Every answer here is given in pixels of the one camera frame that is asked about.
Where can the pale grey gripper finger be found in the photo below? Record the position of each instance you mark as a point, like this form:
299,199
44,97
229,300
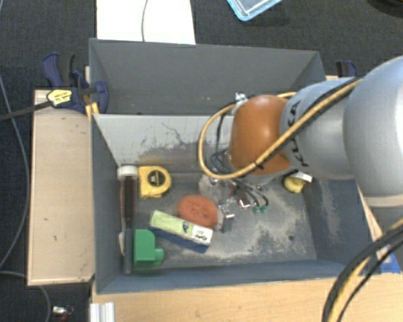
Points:
228,222

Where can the red-brown round sponge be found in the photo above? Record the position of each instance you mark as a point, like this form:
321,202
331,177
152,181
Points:
196,210

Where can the green white and blue box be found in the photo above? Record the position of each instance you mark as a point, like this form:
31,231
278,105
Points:
179,227

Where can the yellow toy fruit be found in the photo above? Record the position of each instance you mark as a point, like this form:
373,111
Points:
293,186

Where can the yellow tape measure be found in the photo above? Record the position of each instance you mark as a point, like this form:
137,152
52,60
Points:
154,181

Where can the green plastic block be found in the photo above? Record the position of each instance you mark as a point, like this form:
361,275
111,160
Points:
144,248

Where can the grey metal bin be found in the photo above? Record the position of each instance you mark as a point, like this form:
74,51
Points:
174,79

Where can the pale wood board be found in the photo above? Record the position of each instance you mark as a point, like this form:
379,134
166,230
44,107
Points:
60,193

